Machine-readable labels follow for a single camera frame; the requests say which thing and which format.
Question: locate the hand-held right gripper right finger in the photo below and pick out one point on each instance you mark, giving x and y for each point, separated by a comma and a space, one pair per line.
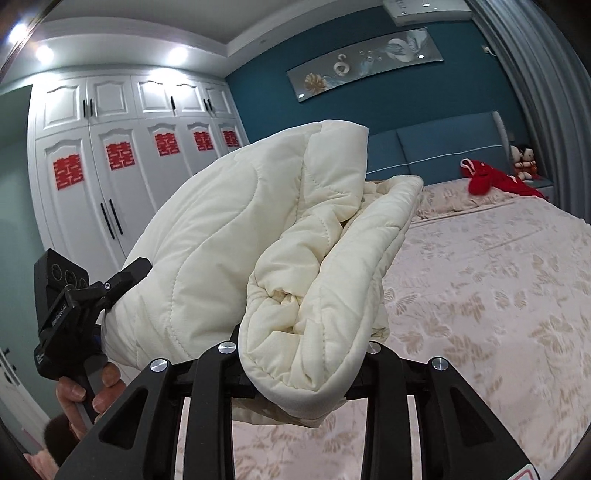
392, 383

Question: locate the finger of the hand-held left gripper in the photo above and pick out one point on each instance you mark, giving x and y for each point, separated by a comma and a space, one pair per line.
131, 277

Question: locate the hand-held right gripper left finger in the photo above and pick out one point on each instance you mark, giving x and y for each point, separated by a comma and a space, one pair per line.
217, 374

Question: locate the cream quilted jacket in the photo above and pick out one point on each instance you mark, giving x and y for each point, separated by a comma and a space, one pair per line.
221, 240

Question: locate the person's left hand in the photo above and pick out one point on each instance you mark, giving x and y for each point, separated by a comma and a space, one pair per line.
69, 394

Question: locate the white door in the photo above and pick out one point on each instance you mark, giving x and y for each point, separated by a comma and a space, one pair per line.
18, 397

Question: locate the red paper wardrobe sticker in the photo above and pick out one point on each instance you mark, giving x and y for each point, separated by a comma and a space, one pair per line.
121, 157
203, 141
67, 173
166, 144
230, 138

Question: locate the bed with pink floral bedspread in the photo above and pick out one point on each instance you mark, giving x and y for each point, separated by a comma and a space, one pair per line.
485, 300

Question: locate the white wardrobe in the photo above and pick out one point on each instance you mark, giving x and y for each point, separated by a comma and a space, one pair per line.
115, 110

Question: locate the pink floral pillow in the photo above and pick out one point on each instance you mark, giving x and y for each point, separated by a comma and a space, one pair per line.
443, 198

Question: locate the recessed ceiling light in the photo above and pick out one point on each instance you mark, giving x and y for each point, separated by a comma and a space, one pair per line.
177, 54
18, 32
44, 53

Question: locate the red garment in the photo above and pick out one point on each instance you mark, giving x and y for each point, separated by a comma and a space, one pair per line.
489, 177

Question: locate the blue padded headboard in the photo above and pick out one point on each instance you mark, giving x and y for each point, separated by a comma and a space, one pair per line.
438, 143

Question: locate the blue nightstand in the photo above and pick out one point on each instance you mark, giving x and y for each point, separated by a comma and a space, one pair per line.
542, 182

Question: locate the plush doll pair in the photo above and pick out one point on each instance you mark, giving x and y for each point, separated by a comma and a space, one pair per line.
522, 161

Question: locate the grey blue curtain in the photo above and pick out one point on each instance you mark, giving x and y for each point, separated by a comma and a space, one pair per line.
545, 92

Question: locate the white air conditioner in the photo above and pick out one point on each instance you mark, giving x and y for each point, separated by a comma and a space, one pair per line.
429, 11

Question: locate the long floral wall picture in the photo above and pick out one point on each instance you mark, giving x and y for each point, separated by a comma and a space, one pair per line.
369, 64

